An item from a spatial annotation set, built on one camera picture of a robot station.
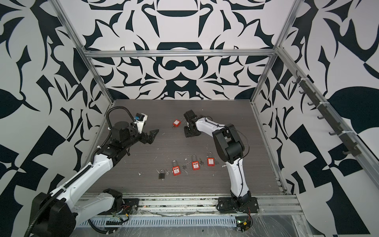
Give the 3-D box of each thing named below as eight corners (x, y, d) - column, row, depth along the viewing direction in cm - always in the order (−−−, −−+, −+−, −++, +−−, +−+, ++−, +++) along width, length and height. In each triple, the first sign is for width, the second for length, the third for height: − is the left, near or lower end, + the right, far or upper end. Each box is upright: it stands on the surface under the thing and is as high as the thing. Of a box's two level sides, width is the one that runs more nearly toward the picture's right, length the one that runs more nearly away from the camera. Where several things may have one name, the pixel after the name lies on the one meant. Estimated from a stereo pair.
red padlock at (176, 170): (173, 176, 86) (173, 175, 84) (171, 161, 91) (171, 160, 90) (181, 174, 86) (181, 173, 85) (178, 160, 92) (178, 158, 90)
